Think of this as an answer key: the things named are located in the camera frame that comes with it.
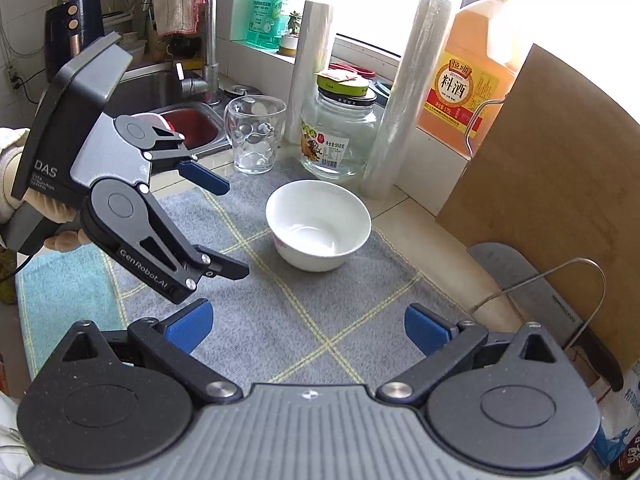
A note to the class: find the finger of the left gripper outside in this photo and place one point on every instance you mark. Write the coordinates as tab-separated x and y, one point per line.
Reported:
203	177

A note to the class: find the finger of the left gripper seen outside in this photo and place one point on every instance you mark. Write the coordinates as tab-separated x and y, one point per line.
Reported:
218	264

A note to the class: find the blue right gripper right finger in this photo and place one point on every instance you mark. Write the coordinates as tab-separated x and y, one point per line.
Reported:
427	330

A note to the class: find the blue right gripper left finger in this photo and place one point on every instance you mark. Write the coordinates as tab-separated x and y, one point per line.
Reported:
189	326

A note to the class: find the plain white bowl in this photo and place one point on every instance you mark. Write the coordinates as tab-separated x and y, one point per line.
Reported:
317	226

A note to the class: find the steel kitchen sink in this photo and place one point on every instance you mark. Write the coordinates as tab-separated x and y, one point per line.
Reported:
156	89

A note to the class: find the left hand beige glove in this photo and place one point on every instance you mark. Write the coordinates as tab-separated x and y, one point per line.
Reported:
12	146

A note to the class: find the clear glass mug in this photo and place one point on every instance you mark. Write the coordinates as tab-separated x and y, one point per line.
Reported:
254	127

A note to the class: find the steel faucet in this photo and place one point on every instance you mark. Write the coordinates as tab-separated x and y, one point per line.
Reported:
207	87

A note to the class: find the grey checked cloth mat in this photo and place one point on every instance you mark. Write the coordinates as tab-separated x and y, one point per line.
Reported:
281	324

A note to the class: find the teal towel mat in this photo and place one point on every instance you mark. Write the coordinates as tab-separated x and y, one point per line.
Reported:
57	289

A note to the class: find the glass jar black lid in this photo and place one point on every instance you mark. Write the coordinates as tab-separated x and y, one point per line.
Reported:
338	126

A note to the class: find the small potted plant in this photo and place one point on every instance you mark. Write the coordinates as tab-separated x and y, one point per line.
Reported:
289	39

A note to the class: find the green dish soap bottle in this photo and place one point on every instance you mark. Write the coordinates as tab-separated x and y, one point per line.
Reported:
266	24

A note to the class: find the pink dish rag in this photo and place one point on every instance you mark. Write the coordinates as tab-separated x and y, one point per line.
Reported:
176	17

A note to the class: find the plastic wrap roll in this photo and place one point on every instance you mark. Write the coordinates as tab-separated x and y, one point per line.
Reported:
430	29
313	54

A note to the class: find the wooden cutting board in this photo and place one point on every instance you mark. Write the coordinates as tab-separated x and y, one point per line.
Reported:
557	177

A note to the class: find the blue white salt bag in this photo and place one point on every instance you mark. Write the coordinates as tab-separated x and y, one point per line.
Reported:
619	415

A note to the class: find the white jacket sleeve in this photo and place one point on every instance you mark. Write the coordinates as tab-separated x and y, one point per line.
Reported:
14	459

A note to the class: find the orange cooking wine jug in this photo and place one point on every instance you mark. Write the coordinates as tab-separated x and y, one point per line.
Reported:
475	71

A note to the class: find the metal wire rack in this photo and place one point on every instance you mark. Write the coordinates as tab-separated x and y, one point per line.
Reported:
531	291

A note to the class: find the kitchen cleaver black handle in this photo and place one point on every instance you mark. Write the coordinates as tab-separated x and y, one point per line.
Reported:
601	359

